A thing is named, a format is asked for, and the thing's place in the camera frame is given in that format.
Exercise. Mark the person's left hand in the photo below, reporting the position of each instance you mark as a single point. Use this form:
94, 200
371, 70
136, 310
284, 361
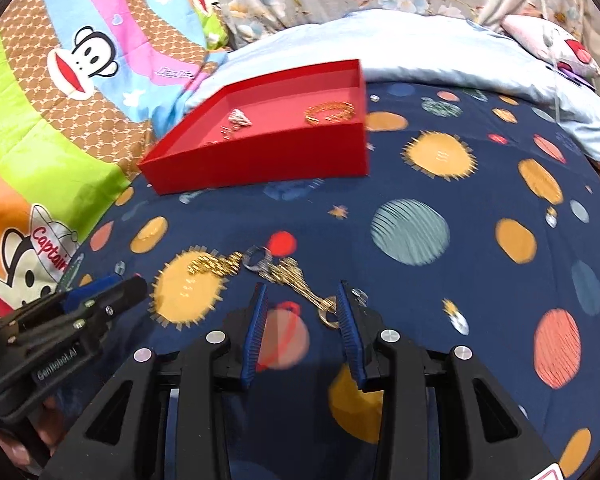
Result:
50, 425

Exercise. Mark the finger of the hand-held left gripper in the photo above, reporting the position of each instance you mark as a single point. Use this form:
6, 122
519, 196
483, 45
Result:
87, 291
125, 295

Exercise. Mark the red cardboard box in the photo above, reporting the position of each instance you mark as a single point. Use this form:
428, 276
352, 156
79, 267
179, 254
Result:
260, 160

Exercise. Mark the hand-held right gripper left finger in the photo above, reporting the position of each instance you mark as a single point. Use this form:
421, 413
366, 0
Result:
254, 340

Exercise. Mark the navy planet printed blanket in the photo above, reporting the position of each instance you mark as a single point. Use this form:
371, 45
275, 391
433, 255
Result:
430, 285

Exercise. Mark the pink printed pillow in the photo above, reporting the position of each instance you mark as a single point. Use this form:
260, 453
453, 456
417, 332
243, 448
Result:
530, 30

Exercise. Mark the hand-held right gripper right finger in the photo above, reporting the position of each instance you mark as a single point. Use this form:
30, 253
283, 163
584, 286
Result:
350, 340

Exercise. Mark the light blue quilt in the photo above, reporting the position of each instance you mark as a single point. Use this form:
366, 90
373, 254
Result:
430, 45

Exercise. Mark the cartoon monkey printed blanket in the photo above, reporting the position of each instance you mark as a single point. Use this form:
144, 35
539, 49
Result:
55, 135

